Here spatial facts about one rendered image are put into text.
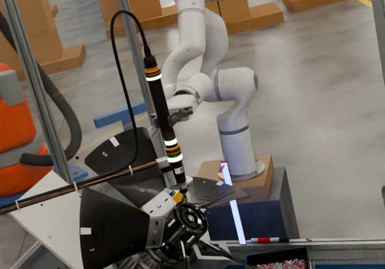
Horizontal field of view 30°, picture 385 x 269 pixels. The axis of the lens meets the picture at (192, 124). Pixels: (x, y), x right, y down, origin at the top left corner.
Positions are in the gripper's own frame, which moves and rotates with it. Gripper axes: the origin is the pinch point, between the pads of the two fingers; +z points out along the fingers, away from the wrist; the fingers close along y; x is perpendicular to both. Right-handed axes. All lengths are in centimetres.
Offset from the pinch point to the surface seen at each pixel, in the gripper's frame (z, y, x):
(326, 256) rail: -34, -30, -67
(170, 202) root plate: 5.1, 2.5, -23.9
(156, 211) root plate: 7.8, 6.2, -25.1
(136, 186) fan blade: 5.6, 12.0, -17.6
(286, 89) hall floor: -458, 100, -146
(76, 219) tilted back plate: 10.4, 32.7, -25.4
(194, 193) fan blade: -14.1, 3.4, -30.7
